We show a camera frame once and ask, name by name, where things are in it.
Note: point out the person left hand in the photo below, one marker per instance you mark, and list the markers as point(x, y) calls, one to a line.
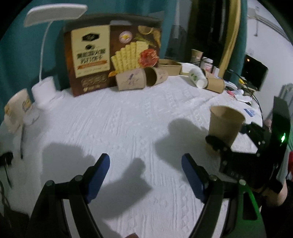
point(276, 199)

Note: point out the white lace tablecloth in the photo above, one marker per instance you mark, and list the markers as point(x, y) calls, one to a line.
point(145, 133)

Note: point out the clear jar white lid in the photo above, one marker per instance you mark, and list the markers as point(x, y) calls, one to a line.
point(206, 64)

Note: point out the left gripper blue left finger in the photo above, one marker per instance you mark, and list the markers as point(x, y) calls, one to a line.
point(95, 176)

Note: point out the lying brown cup right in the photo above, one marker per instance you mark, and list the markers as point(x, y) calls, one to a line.
point(215, 85)

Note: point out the lying brown cup left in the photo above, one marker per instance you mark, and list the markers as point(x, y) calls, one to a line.
point(131, 80)

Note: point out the brown paper food tray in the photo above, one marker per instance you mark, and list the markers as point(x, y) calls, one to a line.
point(172, 67)

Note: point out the brown cracker box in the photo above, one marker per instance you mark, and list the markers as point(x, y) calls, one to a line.
point(100, 46)

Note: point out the lying brown cup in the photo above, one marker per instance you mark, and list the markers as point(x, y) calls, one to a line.
point(207, 74)
point(215, 85)
point(131, 80)

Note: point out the brown paper cup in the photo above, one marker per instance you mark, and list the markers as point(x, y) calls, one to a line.
point(225, 123)

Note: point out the teal curtain left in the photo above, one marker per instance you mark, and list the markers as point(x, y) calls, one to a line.
point(24, 50)

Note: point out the teal curtain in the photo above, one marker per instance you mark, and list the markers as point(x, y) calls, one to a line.
point(24, 50)
point(238, 54)

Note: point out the yellow curtain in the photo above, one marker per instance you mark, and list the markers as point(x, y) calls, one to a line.
point(232, 32)

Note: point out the lying brown cup behind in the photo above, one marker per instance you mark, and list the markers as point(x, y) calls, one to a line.
point(207, 74)

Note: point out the white paper cup lying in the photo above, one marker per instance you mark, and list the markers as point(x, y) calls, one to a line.
point(197, 76)

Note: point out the white cartoon mug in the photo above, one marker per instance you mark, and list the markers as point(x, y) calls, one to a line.
point(15, 110)

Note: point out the upright brown cup far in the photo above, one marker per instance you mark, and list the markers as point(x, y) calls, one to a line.
point(196, 57)

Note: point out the lying brown cup open mouth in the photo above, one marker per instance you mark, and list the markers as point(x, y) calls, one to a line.
point(155, 76)

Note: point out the black computer monitor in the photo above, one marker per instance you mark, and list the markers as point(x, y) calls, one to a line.
point(254, 72)

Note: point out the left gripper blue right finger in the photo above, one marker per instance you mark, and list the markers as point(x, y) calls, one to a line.
point(192, 172)

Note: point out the blue card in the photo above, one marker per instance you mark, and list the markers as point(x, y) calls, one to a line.
point(251, 113)

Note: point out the teal curtain right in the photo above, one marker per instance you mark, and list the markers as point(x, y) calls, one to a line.
point(238, 54)

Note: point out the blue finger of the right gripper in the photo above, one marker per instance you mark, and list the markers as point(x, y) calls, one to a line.
point(216, 143)
point(252, 129)

